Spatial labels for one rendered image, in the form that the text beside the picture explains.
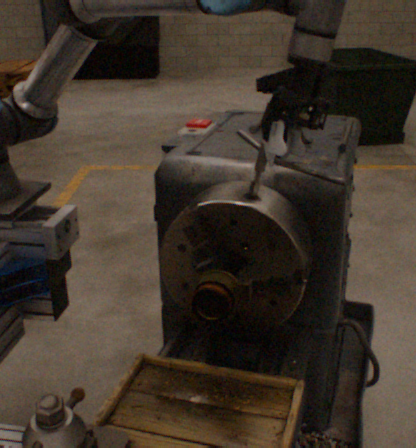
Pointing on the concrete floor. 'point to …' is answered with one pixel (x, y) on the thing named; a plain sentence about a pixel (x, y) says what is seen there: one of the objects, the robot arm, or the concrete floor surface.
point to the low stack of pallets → (6, 76)
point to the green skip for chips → (373, 91)
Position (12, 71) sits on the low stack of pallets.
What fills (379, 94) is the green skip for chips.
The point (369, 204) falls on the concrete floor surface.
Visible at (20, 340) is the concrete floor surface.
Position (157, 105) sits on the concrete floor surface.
